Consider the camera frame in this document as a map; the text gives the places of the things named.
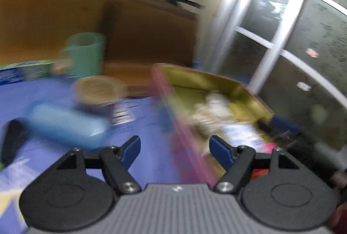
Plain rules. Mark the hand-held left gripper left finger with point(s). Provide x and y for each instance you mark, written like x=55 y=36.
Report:
x=131 y=151

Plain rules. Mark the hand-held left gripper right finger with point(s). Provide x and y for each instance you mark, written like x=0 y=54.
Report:
x=221 y=151

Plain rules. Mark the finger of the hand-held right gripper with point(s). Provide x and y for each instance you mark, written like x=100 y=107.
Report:
x=284 y=125

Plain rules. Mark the blue white packet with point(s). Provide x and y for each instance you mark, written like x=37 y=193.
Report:
x=244 y=137

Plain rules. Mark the pink tin box gold inside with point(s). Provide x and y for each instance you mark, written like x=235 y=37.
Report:
x=189 y=152

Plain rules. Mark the white plastic bag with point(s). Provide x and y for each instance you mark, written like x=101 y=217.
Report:
x=214 y=106

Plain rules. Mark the blue printed bed sheet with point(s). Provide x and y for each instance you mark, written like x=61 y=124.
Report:
x=151 y=120

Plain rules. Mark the white paper card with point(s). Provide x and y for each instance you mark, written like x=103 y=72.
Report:
x=123 y=112

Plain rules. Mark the round tin with tan lid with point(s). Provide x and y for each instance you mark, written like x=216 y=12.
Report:
x=97 y=93

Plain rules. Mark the light blue oblong case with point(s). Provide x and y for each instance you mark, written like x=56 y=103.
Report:
x=67 y=125

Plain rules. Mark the white framed glass door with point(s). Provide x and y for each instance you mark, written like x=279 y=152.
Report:
x=284 y=33

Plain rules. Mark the green plastic mug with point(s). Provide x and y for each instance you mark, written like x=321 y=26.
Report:
x=86 y=57

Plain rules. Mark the small beige packet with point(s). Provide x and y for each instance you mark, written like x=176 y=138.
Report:
x=62 y=67

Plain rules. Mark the brown chair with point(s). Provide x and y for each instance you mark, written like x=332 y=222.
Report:
x=151 y=33

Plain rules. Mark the black oblong object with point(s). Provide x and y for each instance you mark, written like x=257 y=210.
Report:
x=10 y=141

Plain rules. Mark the blue green flat carton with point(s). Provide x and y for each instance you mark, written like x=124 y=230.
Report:
x=24 y=72

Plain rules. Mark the wooden headboard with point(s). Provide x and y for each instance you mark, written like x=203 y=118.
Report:
x=54 y=6

